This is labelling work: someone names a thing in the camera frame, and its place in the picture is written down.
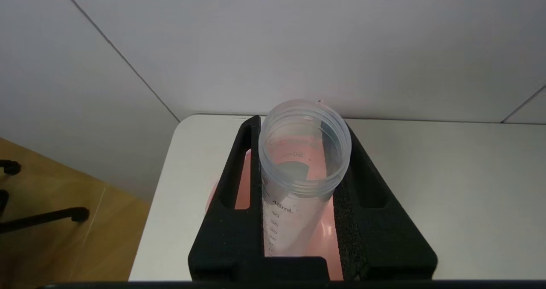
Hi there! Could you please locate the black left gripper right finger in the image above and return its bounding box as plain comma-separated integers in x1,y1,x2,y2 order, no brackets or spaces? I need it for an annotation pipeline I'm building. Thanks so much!
328,123,439,281

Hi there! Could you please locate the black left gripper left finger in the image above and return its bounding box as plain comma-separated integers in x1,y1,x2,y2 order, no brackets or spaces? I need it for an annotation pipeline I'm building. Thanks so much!
187,115,265,281

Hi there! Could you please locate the test tube with red pigment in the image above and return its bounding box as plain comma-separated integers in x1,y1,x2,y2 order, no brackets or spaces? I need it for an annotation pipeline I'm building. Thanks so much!
258,99,353,258

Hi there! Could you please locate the pink plastic bowl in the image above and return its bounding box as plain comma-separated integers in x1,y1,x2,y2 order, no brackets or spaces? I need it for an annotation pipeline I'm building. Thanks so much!
205,148,344,281

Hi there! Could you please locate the black metal stand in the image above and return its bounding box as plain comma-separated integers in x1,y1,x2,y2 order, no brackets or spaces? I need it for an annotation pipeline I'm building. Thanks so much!
0,159,90,234

